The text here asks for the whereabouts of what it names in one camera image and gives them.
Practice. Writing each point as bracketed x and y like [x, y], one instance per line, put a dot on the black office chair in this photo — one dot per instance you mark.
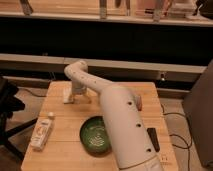
[8, 104]

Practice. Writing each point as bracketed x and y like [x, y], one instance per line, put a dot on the green bowl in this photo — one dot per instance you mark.
[93, 136]

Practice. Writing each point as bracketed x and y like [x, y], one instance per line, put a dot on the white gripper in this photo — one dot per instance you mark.
[78, 89]

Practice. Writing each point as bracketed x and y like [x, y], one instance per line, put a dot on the white sponge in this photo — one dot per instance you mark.
[66, 92]

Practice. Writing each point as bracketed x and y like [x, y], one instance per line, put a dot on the black remote control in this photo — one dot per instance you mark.
[154, 139]

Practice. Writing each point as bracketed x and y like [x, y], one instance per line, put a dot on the orange carrot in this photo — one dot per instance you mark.
[138, 101]

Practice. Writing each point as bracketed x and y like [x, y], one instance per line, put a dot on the white bottle with label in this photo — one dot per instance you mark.
[42, 132]

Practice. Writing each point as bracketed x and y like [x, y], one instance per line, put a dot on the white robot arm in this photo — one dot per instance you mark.
[120, 106]

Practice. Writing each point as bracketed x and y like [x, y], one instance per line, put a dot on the dark cabinet at right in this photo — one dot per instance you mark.
[198, 107]

